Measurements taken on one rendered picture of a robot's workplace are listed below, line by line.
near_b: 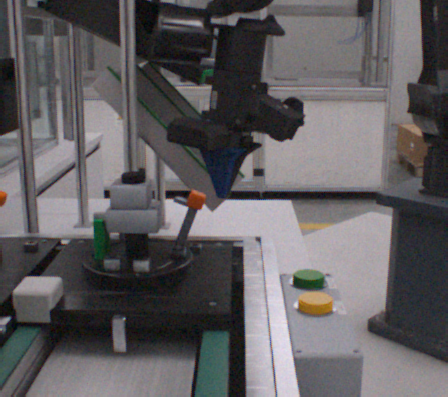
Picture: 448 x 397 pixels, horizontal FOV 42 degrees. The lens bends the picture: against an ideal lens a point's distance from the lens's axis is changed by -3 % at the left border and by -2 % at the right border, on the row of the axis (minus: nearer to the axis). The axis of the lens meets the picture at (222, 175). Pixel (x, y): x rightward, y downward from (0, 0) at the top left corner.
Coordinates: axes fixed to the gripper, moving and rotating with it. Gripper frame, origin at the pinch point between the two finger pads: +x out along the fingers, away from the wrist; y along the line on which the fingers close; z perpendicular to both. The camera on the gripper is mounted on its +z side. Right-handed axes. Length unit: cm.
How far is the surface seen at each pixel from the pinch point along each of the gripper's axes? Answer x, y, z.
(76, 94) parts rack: 0, 30, -53
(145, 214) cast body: 6.0, -6.6, -6.5
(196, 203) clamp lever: 4.1, -2.7, -1.9
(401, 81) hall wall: 22, 861, -183
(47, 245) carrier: 15.9, -4.7, -24.7
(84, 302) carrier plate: 14.5, -16.0, -7.0
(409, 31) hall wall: -54, 861, -184
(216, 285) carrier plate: 12.8, -4.3, 3.0
